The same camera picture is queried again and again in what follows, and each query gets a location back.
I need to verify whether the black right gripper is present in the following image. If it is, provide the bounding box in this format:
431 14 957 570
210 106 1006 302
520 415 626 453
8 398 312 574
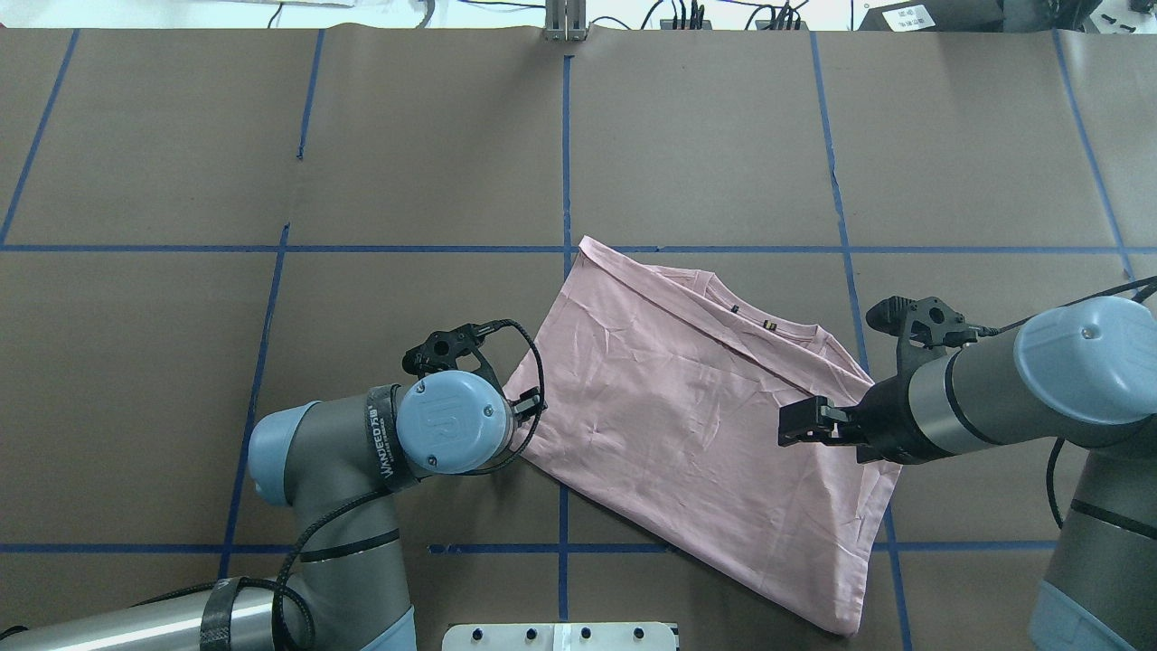
778 375 923 465

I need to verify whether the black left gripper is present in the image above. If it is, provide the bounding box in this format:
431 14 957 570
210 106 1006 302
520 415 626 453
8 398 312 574
508 387 546 426

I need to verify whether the pink Snoopy t-shirt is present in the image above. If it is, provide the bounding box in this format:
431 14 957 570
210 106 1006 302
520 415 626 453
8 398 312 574
504 238 900 637

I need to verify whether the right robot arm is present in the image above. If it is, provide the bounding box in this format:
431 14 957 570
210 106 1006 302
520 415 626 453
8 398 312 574
778 293 1156 650

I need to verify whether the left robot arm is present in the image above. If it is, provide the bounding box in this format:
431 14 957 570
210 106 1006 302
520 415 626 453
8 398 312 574
3 370 546 650

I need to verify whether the black box white label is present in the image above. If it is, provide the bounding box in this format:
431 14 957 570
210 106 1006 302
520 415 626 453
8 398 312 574
854 1 1004 34

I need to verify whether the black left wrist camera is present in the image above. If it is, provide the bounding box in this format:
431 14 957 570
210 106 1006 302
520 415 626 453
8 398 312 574
401 321 499 383

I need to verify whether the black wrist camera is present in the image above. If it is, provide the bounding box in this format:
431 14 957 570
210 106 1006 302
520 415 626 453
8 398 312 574
865 296 981 376
401 321 499 383

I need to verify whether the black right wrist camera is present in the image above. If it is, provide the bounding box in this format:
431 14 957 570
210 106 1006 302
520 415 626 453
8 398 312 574
865 296 981 376

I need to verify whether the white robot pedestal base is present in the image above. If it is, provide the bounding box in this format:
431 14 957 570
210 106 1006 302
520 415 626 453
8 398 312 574
441 621 681 650

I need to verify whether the aluminium frame post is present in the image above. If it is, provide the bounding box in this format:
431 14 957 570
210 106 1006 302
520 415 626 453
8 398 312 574
541 0 589 42

